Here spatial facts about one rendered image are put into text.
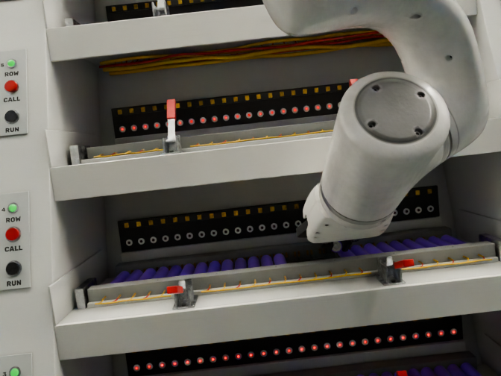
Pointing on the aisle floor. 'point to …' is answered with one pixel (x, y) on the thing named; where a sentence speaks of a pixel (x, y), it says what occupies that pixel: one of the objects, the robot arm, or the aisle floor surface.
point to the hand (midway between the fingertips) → (336, 238)
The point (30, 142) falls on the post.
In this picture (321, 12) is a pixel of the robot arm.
